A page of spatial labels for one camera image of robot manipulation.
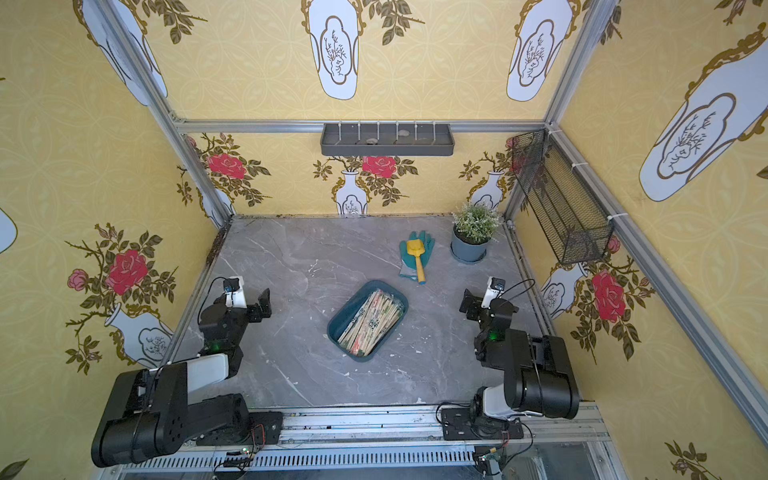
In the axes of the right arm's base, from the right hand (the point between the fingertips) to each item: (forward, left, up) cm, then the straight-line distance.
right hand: (481, 291), depth 93 cm
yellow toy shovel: (+20, +19, -4) cm, 28 cm away
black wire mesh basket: (+8, -23, +20) cm, 32 cm away
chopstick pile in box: (-11, +34, -3) cm, 36 cm away
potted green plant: (+18, +2, +11) cm, 21 cm away
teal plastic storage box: (-4, +41, -4) cm, 41 cm away
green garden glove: (+12, +23, -5) cm, 26 cm away
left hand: (-5, +68, +5) cm, 69 cm away
